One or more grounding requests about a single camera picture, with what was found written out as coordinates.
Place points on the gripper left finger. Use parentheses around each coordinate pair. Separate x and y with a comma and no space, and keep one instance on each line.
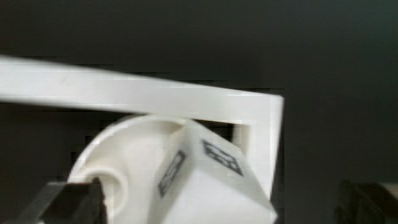
(68,204)

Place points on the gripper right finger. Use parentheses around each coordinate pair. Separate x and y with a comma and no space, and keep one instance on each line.
(366,203)

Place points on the white stool leg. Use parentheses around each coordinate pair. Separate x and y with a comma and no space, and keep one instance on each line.
(207,189)

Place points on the white L-shaped fence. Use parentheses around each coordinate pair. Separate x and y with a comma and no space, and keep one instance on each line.
(240,114)

